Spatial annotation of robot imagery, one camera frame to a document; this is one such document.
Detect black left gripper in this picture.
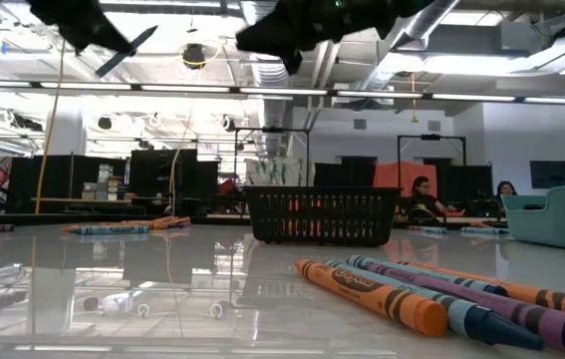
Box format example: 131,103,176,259
26,0,159,80

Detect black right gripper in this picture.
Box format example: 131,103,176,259
234,0,343,77

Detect LED strip light bar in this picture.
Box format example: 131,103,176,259
0,79,565,106

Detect clear plastic wrapped bundle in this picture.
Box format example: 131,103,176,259
244,157,309,187

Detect black partition screen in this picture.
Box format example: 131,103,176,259
435,164,494,216
313,155,378,188
10,154,129,214
129,148,219,216

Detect stacked storage boxes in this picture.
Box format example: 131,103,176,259
81,163,125,201

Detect orange fabric panel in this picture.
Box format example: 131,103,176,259
373,161,438,199

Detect wooden workbench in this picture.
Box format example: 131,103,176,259
30,196,137,205

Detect black plastic basket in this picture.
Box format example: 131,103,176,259
244,185,402,248

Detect person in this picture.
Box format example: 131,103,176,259
494,179,518,198
408,175,455,223

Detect teal plastic bin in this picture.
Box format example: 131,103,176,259
499,184,565,252

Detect silver ventilation duct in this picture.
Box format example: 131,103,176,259
361,0,462,101
239,0,308,156

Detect black round ceiling camera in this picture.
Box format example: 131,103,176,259
180,43,207,70

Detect thin yellow cable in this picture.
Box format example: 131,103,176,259
168,97,196,216

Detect black aluminium table frame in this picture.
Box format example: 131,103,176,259
0,211,510,230

